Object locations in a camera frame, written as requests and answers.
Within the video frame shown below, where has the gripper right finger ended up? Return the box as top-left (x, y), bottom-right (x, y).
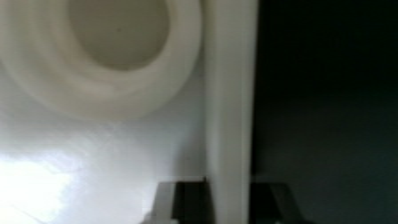
top-left (250, 183), bottom-right (316, 224)

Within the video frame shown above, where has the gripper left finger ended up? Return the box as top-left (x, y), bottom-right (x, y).
top-left (140, 179), bottom-right (207, 224)

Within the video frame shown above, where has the white square table top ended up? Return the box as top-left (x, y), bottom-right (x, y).
top-left (0, 0), bottom-right (259, 224)

